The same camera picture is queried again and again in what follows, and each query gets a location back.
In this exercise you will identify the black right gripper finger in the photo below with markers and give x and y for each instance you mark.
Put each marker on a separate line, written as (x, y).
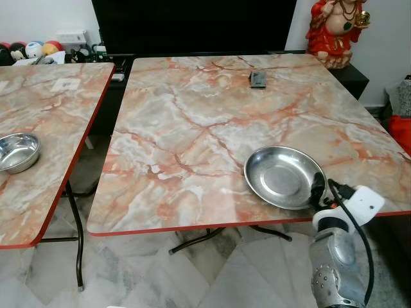
(319, 189)

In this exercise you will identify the wide steel plate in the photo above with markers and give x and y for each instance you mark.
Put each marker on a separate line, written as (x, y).
(282, 176)

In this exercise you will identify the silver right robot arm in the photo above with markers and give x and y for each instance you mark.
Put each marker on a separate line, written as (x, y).
(337, 263)

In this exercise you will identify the red cushion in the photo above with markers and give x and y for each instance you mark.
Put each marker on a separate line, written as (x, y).
(401, 135)

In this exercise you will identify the grey pillow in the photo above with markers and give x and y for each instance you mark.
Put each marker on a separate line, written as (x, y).
(401, 99)

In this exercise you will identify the small black flat device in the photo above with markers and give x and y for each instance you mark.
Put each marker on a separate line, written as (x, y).
(258, 80)

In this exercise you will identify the red laughing buddha statue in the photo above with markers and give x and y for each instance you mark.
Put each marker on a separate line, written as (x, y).
(334, 35)

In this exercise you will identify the black television screen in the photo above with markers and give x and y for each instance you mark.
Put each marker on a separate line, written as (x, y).
(192, 25)

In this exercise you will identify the white power strip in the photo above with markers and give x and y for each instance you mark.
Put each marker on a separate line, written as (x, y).
(119, 77)

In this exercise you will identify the white paper label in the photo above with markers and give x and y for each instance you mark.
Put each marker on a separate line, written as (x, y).
(66, 84)

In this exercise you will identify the marble folding table with labels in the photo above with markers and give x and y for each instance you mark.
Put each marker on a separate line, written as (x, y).
(45, 102)

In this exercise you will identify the orange round toy figure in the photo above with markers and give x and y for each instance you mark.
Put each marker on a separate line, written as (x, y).
(52, 47)

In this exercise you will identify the small steel bowl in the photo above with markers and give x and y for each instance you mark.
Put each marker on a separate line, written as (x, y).
(16, 154)

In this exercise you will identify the white crumpled paper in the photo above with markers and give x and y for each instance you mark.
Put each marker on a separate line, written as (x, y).
(38, 58)

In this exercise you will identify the white round toy figure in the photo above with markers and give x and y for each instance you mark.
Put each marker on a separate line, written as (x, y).
(33, 49)

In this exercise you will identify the dark round toy figure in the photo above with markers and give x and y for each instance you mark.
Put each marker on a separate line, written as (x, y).
(11, 51)

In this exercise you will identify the white wall socket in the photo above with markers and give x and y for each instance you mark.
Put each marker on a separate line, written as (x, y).
(72, 37)

